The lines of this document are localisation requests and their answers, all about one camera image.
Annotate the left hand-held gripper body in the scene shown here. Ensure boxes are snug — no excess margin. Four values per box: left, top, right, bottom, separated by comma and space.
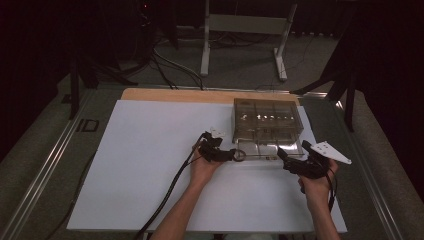
198, 127, 227, 164

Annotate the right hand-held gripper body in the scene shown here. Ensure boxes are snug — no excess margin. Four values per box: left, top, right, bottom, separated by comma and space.
283, 140, 353, 180

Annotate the brown bracelet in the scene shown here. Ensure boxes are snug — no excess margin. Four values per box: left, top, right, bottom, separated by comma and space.
233, 148, 247, 163

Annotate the smoky transparent drawer box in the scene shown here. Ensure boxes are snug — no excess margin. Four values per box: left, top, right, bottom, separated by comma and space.
231, 97, 305, 146

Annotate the person's left hand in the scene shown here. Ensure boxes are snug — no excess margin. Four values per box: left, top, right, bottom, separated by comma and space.
189, 146, 224, 188

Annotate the person's right hand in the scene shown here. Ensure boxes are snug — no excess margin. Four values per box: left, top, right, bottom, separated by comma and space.
297, 159, 340, 205

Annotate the black stand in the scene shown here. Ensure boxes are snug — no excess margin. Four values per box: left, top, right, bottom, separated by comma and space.
66, 56, 139, 121
289, 29, 359, 132

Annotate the white board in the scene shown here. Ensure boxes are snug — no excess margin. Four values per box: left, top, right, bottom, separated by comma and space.
65, 99, 348, 234

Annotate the dark curtain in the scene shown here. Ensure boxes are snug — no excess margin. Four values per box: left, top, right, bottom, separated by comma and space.
351, 0, 424, 203
0, 0, 79, 163

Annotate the white metal stand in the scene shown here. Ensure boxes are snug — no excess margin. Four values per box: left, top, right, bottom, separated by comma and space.
199, 0, 299, 83

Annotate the right hand-held gripper black cable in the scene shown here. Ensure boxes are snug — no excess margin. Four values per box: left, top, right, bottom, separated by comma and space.
327, 168, 338, 213

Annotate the hand-held gripper black cable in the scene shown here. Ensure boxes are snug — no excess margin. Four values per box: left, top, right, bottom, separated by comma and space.
327, 168, 338, 213
44, 132, 208, 240

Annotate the left hand-held gripper black cable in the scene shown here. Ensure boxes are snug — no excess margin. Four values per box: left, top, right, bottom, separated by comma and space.
44, 132, 208, 240

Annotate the bundle of floor cables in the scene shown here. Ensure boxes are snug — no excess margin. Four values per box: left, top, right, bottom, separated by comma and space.
99, 33, 206, 92

